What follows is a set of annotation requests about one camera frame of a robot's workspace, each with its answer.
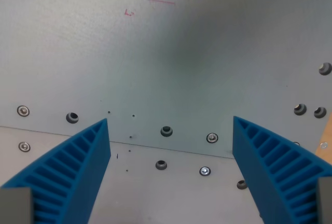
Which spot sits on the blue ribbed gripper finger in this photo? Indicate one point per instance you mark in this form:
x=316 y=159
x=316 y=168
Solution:
x=272 y=172
x=75 y=172

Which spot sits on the light wooden board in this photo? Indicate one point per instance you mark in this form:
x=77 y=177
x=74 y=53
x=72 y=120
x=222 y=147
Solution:
x=327 y=138

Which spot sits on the silver hex socket screw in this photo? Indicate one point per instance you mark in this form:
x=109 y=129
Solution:
x=205 y=171

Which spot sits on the small silver screw in wood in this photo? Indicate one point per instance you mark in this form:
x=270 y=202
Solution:
x=323 y=145

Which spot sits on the silver washer head screw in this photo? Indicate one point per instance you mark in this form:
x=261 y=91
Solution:
x=212 y=138
x=24 y=146
x=23 y=111

